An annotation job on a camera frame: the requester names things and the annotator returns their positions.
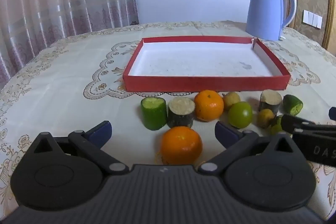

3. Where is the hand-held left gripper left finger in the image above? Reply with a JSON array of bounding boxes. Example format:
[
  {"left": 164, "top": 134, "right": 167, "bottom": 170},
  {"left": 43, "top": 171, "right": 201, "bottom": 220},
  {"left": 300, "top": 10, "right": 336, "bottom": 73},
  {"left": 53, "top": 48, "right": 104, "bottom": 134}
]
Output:
[{"left": 26, "top": 120, "right": 129, "bottom": 176}]

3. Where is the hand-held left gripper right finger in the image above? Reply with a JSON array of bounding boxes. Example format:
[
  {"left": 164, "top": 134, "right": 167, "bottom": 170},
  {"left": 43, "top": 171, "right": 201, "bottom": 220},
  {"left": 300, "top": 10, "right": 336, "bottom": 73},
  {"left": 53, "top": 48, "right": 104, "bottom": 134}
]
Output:
[{"left": 198, "top": 120, "right": 307, "bottom": 176}]

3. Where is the cucumber end piece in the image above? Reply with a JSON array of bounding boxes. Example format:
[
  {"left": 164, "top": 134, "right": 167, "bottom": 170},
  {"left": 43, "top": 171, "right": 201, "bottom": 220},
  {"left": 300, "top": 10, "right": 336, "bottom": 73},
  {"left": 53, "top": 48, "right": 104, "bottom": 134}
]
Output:
[{"left": 283, "top": 94, "right": 303, "bottom": 116}]

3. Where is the green plum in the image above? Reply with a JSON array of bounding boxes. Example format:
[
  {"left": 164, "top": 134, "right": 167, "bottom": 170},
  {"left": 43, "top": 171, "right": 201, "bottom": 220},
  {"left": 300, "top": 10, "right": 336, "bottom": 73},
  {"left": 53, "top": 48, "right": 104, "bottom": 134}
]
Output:
[
  {"left": 227, "top": 101, "right": 253, "bottom": 128},
  {"left": 270, "top": 115, "right": 284, "bottom": 135}
]

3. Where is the small yellow-orange citrus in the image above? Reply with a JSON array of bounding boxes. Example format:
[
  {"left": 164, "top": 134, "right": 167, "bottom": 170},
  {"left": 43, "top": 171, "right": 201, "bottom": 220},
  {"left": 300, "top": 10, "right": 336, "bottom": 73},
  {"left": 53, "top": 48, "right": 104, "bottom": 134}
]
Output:
[{"left": 257, "top": 109, "right": 277, "bottom": 129}]

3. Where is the dark eggplant piece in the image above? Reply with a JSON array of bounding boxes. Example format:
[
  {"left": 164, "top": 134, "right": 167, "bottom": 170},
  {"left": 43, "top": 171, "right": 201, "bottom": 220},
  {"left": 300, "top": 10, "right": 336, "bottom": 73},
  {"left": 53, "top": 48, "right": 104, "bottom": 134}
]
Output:
[
  {"left": 259, "top": 89, "right": 282, "bottom": 117},
  {"left": 167, "top": 97, "right": 195, "bottom": 128}
]

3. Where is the orange mandarin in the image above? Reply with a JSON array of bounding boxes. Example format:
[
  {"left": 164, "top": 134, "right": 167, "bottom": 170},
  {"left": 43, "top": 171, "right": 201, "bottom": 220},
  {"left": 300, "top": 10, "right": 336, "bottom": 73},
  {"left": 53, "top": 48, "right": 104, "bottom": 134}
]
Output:
[
  {"left": 194, "top": 90, "right": 224, "bottom": 122},
  {"left": 160, "top": 126, "right": 203, "bottom": 165}
]

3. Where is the small yellow pear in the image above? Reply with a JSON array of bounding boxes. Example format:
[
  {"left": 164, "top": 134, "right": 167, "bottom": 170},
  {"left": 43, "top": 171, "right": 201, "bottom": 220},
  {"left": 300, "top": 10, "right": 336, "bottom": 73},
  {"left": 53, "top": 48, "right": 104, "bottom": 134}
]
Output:
[{"left": 222, "top": 91, "right": 241, "bottom": 111}]

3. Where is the cut cucumber piece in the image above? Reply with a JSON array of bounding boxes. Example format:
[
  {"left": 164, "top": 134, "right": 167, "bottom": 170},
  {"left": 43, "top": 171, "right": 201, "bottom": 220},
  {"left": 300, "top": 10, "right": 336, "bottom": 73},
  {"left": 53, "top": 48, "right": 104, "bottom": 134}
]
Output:
[{"left": 140, "top": 97, "right": 168, "bottom": 131}]

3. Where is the red cardboard box tray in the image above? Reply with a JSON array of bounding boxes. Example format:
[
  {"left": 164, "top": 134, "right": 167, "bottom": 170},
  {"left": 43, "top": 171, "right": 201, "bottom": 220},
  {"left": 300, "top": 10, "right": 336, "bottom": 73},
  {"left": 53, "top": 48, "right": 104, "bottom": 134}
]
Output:
[{"left": 123, "top": 35, "right": 291, "bottom": 92}]

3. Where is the blue electric kettle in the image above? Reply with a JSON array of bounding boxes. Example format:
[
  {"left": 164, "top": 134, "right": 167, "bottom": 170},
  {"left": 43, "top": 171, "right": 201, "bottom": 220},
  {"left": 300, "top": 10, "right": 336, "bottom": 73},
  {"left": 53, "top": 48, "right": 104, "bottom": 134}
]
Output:
[{"left": 245, "top": 0, "right": 297, "bottom": 41}]

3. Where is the white wall light switch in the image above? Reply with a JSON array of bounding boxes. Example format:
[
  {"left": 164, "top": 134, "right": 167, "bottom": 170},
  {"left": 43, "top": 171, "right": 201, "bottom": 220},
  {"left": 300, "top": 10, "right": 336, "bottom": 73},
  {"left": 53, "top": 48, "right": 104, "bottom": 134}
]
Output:
[{"left": 302, "top": 9, "right": 323, "bottom": 29}]

